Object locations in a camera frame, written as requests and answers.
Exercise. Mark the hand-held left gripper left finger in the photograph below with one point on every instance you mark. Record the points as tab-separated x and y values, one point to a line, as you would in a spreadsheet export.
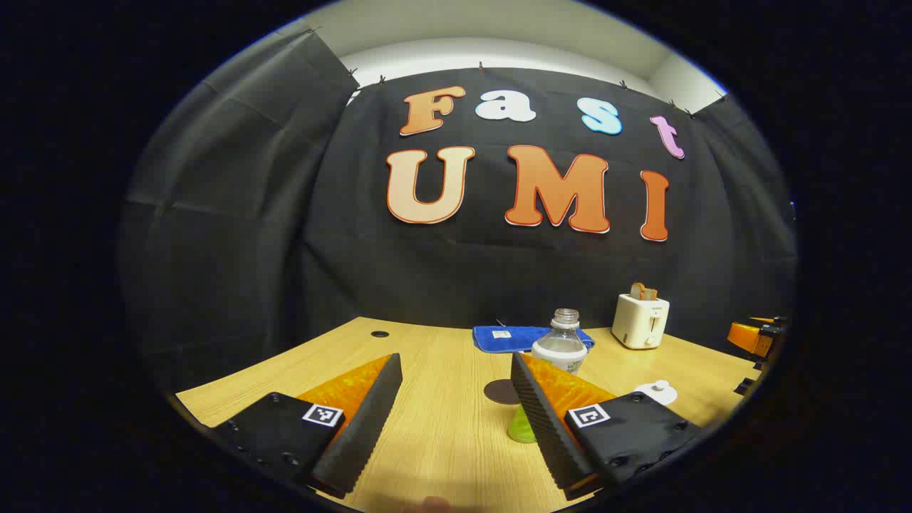
367	420

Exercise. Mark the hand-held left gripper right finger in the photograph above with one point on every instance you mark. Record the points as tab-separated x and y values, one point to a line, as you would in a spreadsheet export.
545	427

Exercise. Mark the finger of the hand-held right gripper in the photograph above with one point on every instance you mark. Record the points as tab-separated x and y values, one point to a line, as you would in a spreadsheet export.
748	336

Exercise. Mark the dark round coaster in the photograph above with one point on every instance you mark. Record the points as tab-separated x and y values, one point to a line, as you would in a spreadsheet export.
499	392

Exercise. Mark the clear water bottle white label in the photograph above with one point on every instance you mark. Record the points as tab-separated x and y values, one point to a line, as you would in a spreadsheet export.
563	345

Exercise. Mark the blue towel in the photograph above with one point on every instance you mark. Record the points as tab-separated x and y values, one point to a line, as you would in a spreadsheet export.
509	337

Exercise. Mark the cream toaster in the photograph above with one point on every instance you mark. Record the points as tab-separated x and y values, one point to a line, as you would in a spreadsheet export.
640	322

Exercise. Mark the toast slice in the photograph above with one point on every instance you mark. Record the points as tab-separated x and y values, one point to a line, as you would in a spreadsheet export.
643	291

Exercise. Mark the black backdrop cloth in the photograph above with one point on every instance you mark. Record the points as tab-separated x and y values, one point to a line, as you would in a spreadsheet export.
285	235

